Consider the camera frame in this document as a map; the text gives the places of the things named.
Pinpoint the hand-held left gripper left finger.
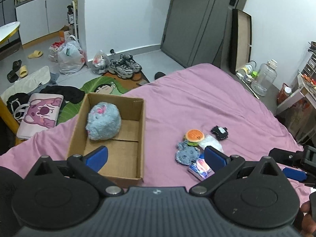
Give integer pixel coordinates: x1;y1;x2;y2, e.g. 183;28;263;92
25;146;124;198

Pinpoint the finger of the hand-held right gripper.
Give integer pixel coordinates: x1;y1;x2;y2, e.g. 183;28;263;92
282;167;309;183
268;148;305;166

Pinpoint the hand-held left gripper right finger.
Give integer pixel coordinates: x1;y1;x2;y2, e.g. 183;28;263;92
190;146;288;198

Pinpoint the clear plastic bag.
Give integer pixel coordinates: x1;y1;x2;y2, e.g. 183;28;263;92
198;134;224;153

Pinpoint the blue pink soft packet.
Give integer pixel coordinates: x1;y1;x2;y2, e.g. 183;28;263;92
188;153;216;180

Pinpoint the small black plush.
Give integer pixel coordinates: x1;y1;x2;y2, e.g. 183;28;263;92
210;125;230;141

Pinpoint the brown cardboard box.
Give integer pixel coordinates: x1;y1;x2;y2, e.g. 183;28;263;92
67;92;145;188

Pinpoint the blue round plush face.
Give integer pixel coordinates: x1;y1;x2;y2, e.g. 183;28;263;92
175;139;200;166

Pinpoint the burger squishy toy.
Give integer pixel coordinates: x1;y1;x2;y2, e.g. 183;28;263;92
184;129;205;148

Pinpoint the person's right hand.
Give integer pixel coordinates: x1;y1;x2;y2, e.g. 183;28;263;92
299;199;316;236

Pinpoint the blue-grey fluffy plush ball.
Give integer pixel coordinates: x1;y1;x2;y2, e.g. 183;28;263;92
85;101;122;142

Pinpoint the green leaf cartoon rug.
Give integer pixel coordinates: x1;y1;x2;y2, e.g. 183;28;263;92
56;75;129;127

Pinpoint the white desk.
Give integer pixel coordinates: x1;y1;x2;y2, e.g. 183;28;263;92
275;73;316;144

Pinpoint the pink bed sheet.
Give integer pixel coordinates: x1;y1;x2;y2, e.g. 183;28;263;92
0;63;312;203

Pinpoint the orange bottle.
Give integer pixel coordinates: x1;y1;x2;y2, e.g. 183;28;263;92
277;83;293;104

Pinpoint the pink bear cushion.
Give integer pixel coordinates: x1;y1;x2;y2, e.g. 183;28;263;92
16;93;64;140

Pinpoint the black garment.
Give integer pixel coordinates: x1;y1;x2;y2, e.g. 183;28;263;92
39;85;86;104

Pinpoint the large clear plastic jar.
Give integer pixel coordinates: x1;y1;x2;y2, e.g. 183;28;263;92
250;63;277;97

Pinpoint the brown doormat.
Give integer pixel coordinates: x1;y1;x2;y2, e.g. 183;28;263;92
102;69;151;89

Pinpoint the blue-grey cloth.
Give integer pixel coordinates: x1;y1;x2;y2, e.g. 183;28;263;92
37;72;60;91

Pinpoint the grey sneaker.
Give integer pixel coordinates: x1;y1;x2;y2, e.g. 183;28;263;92
118;54;143;73
108;59;135;79

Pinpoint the grey drawer organizer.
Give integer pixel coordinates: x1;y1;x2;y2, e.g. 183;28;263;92
302;53;316;80

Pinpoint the small clear trash bag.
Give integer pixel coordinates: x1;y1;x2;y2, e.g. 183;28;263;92
91;50;111;75

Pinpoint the white yellow canister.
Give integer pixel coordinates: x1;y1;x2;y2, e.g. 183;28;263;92
240;60;257;75

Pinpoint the black white tote bag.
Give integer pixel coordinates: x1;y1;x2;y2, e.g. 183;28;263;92
6;92;31;120

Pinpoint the white towel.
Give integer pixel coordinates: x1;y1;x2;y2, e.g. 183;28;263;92
1;66;51;99

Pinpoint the large white plastic bag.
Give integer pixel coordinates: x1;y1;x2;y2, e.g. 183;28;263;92
57;35;87;75

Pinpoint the red white snack bag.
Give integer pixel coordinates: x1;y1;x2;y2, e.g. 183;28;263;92
47;41;66;62

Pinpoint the black framed board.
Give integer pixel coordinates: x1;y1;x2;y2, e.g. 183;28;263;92
228;8;252;75

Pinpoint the small open cardboard carton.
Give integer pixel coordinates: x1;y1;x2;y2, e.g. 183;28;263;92
58;24;75;42

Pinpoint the grey door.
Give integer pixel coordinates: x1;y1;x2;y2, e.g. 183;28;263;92
160;0;254;69

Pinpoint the white floor rack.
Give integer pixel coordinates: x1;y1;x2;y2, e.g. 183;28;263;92
71;1;80;39

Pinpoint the black spray bottle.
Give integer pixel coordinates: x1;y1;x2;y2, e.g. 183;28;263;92
66;5;75;26

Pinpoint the white kitchen cabinet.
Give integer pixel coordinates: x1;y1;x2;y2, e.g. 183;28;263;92
15;0;78;46

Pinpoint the white round table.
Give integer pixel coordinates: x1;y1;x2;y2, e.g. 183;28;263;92
0;21;21;45

